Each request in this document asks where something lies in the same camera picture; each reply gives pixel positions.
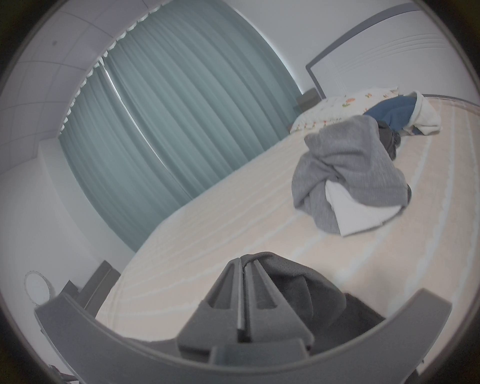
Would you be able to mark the dark narrow table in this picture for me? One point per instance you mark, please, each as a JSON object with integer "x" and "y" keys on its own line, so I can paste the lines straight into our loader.
{"x": 70, "y": 289}

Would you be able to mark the blue-green curtain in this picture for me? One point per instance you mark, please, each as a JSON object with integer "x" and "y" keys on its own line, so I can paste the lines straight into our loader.
{"x": 206, "y": 93}
{"x": 112, "y": 168}

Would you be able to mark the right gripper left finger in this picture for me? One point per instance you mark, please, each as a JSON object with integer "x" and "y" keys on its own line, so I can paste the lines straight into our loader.
{"x": 200, "y": 329}

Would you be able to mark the grey bedside table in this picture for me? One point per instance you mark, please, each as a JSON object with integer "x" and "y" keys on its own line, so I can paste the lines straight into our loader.
{"x": 309, "y": 98}

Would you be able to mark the black T-shirt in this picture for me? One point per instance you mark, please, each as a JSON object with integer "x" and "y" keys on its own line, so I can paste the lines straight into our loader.
{"x": 307, "y": 292}

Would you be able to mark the white printed pillow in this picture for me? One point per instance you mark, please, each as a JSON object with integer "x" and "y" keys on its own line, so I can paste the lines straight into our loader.
{"x": 337, "y": 108}

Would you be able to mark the round white mirror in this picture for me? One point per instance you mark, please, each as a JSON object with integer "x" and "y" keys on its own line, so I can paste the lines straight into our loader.
{"x": 37, "y": 288}

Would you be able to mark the pile of clothes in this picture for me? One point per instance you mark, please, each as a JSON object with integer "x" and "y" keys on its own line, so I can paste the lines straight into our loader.
{"x": 356, "y": 165}

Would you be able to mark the black chest of drawers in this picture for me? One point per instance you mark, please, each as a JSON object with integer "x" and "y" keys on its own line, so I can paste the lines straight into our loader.
{"x": 99, "y": 288}

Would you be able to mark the bed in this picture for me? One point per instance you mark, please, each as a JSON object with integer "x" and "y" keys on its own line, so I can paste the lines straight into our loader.
{"x": 232, "y": 210}

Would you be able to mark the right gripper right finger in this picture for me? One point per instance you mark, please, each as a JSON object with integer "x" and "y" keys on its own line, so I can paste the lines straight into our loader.
{"x": 285, "y": 326}

